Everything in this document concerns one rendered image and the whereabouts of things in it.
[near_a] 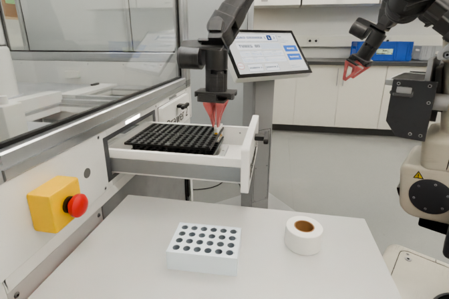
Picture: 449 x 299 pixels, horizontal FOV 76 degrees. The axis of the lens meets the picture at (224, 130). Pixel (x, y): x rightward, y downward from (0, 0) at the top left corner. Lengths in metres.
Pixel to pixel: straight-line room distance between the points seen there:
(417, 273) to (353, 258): 0.83
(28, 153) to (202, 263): 0.34
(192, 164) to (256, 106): 1.08
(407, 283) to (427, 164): 0.56
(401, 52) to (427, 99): 3.10
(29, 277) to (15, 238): 0.10
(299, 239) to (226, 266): 0.15
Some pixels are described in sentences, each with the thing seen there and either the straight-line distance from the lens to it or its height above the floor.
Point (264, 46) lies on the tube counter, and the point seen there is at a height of 1.11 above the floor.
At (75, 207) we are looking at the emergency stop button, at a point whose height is 0.88.
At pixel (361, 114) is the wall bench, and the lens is 3.85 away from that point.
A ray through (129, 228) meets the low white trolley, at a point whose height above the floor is 0.76.
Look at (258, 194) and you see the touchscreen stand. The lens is 1.94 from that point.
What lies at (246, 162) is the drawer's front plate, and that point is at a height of 0.90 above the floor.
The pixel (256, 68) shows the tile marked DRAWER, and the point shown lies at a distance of 1.55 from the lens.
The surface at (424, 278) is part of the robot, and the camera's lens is 1.44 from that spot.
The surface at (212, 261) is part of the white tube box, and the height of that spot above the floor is 0.79.
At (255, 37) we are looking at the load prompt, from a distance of 1.70.
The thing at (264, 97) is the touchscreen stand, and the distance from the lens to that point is 1.72.
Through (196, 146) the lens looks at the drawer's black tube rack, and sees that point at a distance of 0.70.
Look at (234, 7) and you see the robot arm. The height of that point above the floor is 1.22.
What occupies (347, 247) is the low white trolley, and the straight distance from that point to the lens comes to 0.65.
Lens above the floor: 1.15
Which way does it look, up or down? 18 degrees down
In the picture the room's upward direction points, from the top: straight up
